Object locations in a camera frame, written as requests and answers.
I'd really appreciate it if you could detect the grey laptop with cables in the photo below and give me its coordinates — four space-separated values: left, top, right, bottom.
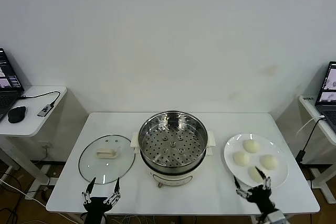
314 61 336 133

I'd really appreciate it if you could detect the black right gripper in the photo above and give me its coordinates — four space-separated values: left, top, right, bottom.
233 166 276 216

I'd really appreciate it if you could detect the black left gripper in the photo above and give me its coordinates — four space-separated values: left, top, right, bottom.
81 177 122 224

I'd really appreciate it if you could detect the grey usb hub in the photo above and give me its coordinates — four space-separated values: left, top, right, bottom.
37 103 55 118

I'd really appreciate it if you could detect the white laptop cable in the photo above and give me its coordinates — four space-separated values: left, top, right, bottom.
296 115 326 138

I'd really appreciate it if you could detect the black usb hub cable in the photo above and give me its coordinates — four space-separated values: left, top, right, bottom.
17 91 61 106

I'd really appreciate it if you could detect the white round plate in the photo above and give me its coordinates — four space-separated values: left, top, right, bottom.
223 133 289 189

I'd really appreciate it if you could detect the glass pot lid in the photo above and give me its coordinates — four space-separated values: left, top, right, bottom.
78 134 136 185

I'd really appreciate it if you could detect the black cable with adapter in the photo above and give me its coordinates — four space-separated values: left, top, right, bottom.
295 118 328 163

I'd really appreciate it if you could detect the white side table with sticker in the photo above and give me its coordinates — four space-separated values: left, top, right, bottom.
274 94 336 204

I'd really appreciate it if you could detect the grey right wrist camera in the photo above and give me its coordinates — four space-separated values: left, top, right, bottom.
267 208 287 224

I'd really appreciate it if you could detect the white steamed baozi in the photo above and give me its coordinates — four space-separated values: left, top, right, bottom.
242 139 260 154
233 151 251 167
259 154 279 170
248 165 266 184

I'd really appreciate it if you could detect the black computer mouse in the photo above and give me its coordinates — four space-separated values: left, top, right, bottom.
7 105 27 124

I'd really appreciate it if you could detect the black laptop beside mouse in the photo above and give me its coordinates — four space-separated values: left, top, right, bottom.
0 48 25 124

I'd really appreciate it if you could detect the steel perforated steamer basket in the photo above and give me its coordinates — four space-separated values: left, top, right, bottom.
130 110 217 168

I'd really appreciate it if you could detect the white side table with mouse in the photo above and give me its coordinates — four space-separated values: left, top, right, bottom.
0 85 89 190

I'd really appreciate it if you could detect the white floor cable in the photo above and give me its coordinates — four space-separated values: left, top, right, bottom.
0 177 48 208

